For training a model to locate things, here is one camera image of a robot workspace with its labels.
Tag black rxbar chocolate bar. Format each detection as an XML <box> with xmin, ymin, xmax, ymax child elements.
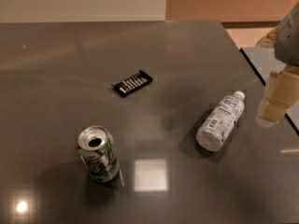
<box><xmin>112</xmin><ymin>70</ymin><xmax>153</xmax><ymax>97</ymax></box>

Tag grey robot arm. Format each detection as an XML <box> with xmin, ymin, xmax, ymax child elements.
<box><xmin>256</xmin><ymin>2</ymin><xmax>299</xmax><ymax>128</ymax></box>

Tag green 7up can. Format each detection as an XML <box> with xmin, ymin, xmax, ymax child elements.
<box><xmin>78</xmin><ymin>125</ymin><xmax>120</xmax><ymax>183</ymax></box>

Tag clear plastic water bottle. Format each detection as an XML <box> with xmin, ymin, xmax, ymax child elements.
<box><xmin>196</xmin><ymin>91</ymin><xmax>245</xmax><ymax>152</ymax></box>

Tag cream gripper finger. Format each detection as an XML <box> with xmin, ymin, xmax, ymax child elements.
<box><xmin>256</xmin><ymin>66</ymin><xmax>299</xmax><ymax>128</ymax></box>

